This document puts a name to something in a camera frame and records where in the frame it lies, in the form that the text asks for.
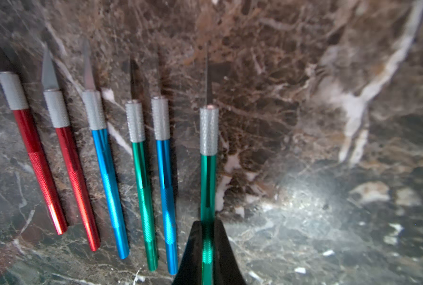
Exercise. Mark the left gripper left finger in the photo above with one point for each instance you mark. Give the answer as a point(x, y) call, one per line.
point(190, 269)

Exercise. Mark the red carving knife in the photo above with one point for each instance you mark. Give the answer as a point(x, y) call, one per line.
point(60, 120)
point(18, 104)

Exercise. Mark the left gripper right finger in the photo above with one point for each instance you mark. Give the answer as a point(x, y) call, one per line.
point(225, 267)

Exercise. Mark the green carving knife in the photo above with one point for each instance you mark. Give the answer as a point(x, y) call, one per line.
point(135, 120)
point(209, 115)

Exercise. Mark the blue carving knife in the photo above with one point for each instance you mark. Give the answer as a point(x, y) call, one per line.
point(162, 133)
point(97, 123)

